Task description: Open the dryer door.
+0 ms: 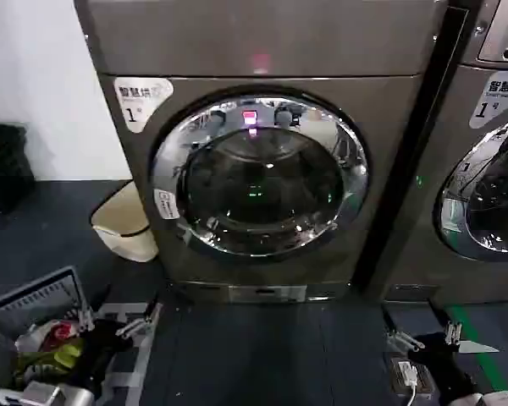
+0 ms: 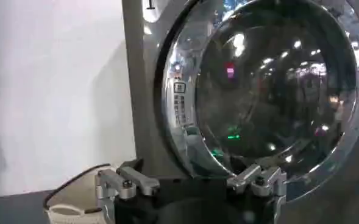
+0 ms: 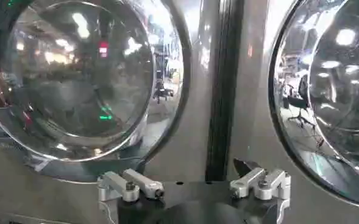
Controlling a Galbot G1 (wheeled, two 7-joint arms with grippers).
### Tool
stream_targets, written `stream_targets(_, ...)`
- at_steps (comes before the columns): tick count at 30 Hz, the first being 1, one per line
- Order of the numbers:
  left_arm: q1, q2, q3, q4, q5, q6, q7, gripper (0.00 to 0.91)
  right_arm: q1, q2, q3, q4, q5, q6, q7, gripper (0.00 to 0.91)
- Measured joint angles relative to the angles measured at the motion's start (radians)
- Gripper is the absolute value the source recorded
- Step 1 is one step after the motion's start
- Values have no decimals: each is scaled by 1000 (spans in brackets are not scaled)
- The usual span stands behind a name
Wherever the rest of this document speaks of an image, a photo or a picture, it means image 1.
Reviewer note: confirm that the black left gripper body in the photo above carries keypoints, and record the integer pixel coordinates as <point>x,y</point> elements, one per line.
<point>106,351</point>

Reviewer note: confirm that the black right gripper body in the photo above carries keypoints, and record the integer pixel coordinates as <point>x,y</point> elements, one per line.
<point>438,353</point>

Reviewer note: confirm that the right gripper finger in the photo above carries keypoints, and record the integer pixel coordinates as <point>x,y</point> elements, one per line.
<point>404,340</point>
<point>470,347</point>

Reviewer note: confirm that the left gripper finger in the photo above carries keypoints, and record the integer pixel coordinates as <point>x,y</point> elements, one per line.
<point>137,325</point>
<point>86,321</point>

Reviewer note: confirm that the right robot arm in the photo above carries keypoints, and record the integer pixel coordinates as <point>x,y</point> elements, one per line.
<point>410,374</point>

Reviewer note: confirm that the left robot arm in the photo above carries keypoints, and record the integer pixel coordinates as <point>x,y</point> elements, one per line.
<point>55,393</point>

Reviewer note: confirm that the green floor tape strip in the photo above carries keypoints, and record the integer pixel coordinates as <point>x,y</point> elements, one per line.
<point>480,338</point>

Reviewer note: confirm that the red and white garment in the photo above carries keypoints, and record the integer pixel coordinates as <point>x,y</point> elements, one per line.
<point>53,332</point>

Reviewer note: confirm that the green garment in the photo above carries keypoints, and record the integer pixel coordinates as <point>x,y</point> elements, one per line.
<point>55,357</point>

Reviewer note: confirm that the dark grey laundry basket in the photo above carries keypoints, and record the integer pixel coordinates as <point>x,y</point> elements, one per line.
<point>29,296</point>

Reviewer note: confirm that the grey dryer with control panel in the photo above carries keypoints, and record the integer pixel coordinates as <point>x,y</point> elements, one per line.
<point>465,270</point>

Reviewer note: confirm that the beige plastic waste bin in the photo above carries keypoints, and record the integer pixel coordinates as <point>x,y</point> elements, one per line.
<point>127,228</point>

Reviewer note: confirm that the small white door sticker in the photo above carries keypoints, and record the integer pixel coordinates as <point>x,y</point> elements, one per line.
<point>166,204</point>

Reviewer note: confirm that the round glass dryer door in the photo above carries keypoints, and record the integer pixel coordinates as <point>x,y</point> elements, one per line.
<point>491,199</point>
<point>258,186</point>

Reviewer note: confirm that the large white number sticker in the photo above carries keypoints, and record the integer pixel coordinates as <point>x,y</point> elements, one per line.
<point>139,99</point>
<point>491,105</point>

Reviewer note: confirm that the grey front-loading dryer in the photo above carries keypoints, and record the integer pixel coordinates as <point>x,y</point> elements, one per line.
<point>279,42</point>

